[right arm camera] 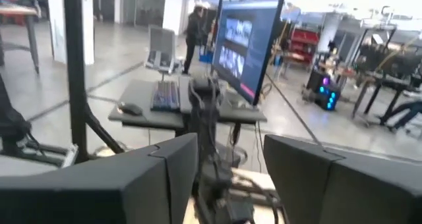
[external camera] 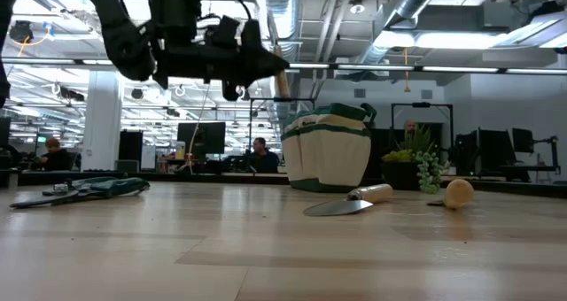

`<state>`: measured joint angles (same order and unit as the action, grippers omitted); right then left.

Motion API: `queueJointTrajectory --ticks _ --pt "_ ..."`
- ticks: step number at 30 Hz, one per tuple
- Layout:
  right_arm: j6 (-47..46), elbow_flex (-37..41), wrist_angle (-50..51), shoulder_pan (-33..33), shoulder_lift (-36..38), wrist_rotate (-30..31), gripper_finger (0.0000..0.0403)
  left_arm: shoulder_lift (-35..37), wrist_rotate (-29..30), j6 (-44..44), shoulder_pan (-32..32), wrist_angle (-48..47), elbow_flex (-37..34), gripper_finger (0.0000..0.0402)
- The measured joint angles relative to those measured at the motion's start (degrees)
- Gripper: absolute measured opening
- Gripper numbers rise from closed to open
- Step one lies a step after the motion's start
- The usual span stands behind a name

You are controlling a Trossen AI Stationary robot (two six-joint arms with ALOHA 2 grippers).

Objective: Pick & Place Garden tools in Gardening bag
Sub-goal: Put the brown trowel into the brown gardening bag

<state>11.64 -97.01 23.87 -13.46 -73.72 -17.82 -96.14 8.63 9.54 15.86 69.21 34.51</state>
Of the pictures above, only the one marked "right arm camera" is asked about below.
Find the black-legged desk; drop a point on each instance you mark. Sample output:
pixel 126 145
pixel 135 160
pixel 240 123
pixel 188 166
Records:
pixel 389 79

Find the dark grey computer desk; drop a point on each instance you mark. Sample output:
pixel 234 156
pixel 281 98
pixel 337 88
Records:
pixel 145 118

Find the black computer mouse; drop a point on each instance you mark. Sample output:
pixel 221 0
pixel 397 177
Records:
pixel 130 108

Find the computer tower with coloured lights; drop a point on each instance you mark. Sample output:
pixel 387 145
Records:
pixel 324 90

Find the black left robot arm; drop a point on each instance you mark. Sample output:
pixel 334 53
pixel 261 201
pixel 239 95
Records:
pixel 207 125

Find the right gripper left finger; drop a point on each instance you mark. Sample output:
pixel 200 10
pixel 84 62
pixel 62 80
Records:
pixel 99 191

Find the black metal table frame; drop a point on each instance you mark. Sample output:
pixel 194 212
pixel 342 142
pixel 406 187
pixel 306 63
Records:
pixel 75 85

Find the red tool cabinet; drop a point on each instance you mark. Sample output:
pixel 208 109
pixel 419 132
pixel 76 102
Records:
pixel 303 44

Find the backlit computer keyboard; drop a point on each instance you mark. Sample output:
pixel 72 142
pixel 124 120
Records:
pixel 165 96

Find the blue bin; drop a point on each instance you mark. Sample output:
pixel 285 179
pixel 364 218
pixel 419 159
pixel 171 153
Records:
pixel 206 56

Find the white pillar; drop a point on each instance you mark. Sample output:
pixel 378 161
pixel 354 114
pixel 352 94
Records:
pixel 89 26

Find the person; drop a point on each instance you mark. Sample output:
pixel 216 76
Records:
pixel 194 36
pixel 403 112

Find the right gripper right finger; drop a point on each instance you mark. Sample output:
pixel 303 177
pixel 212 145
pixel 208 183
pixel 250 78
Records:
pixel 346 191

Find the blue-screen computer monitor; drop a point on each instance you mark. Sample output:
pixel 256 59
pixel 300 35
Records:
pixel 245 46

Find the grey-legged table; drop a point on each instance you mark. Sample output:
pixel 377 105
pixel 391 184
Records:
pixel 19 11

